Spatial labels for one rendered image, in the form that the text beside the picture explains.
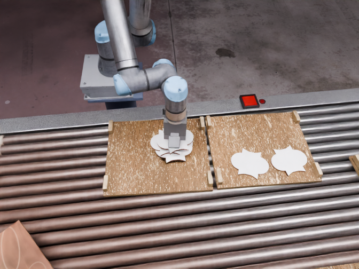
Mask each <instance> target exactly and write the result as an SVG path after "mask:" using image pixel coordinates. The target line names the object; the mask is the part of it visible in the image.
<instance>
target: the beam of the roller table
mask: <svg viewBox="0 0 359 269"><path fill-rule="evenodd" d="M260 99H264V100H265V101H266V103H265V104H261V103H259V104H260V106H259V108H251V109H243V107H242V104H241V101H240V98H238V99H226V100H214V101H202V102H190V103H186V110H187V111H188V112H187V119H191V118H200V117H202V116H203V117H206V116H208V115H209V116H210V117H214V116H226V115H237V114H248V113H260V112H272V111H278V110H290V109H301V108H313V107H324V106H336V105H347V104H359V88H355V89H343V90H331V91H318V92H306V93H294V94H282V95H275V96H263V97H257V100H258V102H259V100H260ZM163 107H165V105H158V106H146V107H134V108H122V109H110V110H98V111H90V112H78V113H66V114H54V115H42V116H30V117H17V118H5V119H0V136H1V135H5V136H10V135H21V134H28V133H40V132H51V131H63V130H74V129H86V128H97V127H104V126H108V123H109V120H113V122H120V121H148V120H164V117H162V112H163V111H162V109H163Z"/></svg>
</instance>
